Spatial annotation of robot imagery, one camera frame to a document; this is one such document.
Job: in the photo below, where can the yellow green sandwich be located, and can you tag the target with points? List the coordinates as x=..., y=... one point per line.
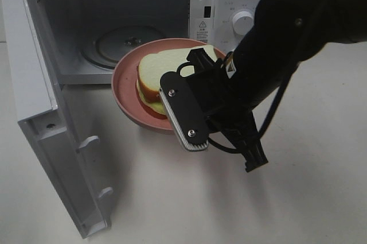
x=150, y=70

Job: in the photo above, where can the white microwave oven body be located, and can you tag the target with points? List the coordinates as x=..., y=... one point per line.
x=73, y=68

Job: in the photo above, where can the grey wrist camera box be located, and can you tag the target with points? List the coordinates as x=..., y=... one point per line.
x=183, y=112

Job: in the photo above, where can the pink round plate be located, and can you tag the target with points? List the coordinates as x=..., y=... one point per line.
x=125, y=75

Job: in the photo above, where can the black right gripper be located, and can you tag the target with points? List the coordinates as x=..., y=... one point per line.
x=222, y=112

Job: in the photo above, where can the white microwave door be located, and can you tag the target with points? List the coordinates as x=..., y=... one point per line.
x=44, y=117

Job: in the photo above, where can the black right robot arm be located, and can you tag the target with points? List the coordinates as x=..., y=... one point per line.
x=285, y=33

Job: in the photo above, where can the upper white power knob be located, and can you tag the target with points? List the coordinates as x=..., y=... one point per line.
x=242, y=22

